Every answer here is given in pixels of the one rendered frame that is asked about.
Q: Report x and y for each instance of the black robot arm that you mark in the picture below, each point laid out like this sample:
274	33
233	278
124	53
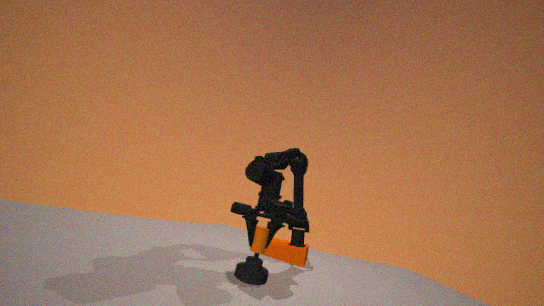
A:
261	171

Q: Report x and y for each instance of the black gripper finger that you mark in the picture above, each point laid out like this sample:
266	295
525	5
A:
251	229
273	228

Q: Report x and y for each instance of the orange knob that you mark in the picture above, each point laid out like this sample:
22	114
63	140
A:
260	240

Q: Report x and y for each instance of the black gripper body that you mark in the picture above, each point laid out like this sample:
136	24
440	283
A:
244	209

